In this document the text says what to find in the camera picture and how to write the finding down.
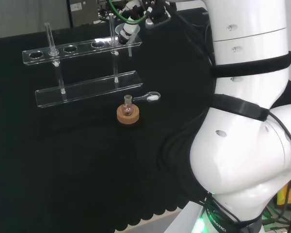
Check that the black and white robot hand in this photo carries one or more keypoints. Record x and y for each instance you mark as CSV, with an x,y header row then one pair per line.
x,y
157,11

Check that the clear plastic funnel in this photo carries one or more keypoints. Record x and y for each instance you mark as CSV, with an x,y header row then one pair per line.
x,y
130,51

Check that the glass weighing funnel with powder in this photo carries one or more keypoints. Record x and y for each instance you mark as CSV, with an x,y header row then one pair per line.
x,y
153,97

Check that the clear acrylic funnel stand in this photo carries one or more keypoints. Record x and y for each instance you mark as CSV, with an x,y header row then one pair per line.
x,y
87,88

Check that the grey cabinet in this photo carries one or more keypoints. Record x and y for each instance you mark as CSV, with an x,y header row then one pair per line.
x,y
83,12

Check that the small round-bottom glass flask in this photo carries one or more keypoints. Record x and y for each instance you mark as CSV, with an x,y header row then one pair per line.
x,y
127,109

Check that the black bench cloth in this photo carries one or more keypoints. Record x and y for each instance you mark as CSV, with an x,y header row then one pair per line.
x,y
63,150

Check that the yellow stop button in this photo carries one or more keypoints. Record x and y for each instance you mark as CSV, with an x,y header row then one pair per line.
x,y
282,197

